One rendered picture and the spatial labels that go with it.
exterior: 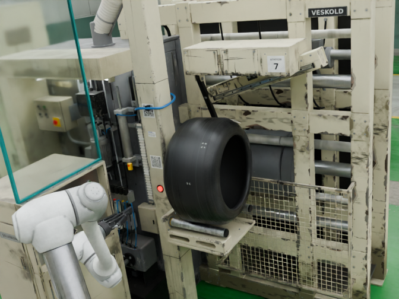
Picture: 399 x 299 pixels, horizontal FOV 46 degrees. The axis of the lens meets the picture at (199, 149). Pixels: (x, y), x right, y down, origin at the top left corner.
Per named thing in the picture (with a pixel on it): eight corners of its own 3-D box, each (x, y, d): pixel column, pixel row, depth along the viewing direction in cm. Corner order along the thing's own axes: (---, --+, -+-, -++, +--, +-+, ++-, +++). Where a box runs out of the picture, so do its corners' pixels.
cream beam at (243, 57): (184, 76, 259) (181, 48, 254) (208, 66, 278) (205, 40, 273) (290, 77, 227) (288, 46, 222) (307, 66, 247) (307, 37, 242)
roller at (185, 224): (171, 215, 259) (174, 220, 262) (167, 222, 257) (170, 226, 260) (227, 227, 241) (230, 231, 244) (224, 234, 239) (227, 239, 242)
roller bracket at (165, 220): (162, 233, 258) (160, 218, 254) (200, 202, 289) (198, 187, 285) (167, 234, 256) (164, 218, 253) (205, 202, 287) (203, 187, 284)
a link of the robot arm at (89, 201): (98, 188, 179) (62, 200, 173) (103, 168, 164) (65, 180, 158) (111, 219, 175) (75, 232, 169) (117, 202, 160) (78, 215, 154)
